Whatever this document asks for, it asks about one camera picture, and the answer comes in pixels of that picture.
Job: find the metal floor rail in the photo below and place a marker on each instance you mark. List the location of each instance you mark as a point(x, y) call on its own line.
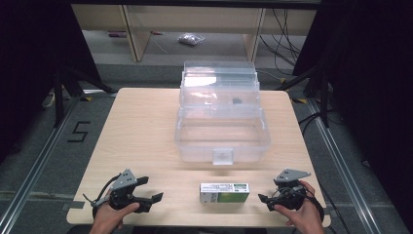
point(39, 162)
point(344, 162)

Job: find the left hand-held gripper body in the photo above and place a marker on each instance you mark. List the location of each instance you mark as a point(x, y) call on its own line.
point(123, 195)

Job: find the black curtain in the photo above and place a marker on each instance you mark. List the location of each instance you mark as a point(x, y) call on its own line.
point(373, 81)
point(29, 65)

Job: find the clear plastic storage box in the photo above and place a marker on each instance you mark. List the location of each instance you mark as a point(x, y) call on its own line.
point(224, 143)

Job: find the light wooden shelf unit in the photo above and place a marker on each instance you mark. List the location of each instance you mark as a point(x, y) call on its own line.
point(195, 19)

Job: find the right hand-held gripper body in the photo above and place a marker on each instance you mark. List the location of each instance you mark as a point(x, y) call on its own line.
point(290, 195)

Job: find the person's right hand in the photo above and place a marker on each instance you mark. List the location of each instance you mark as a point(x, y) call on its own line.
point(308, 217)

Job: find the black metal stand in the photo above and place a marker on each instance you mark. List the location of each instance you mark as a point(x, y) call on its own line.
point(323, 97)
point(60, 94)

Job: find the crumpled clear plastic bag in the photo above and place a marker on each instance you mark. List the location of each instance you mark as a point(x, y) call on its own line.
point(191, 39)

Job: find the person's left hand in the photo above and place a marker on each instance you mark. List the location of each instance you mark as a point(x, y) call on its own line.
point(108, 219)

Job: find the green and white carton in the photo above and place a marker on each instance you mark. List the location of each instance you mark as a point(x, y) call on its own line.
point(227, 195)

